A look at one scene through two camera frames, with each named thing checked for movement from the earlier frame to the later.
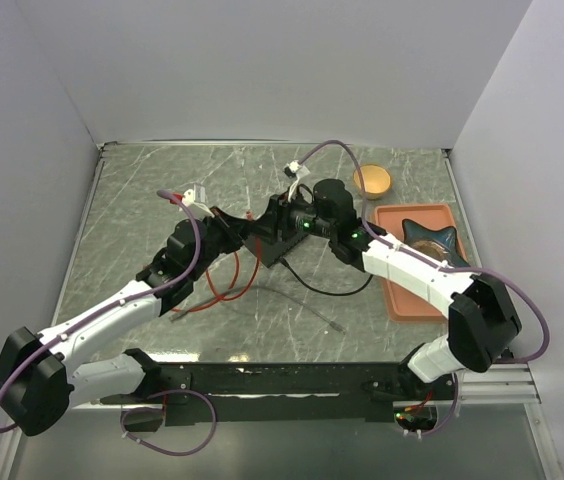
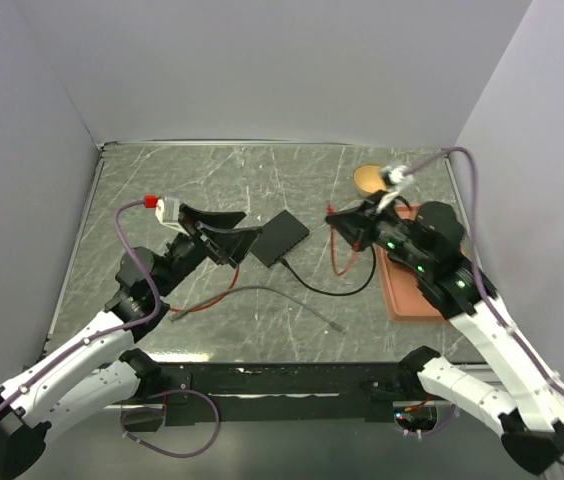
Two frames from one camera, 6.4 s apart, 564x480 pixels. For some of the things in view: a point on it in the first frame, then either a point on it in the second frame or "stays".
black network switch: x=268 y=252 stays
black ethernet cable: x=324 y=292 stays
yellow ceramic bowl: x=376 y=181 stays
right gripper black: x=271 y=221 → x=354 y=223
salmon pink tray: x=404 y=305 stays
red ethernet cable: x=178 y=197 → x=357 y=247
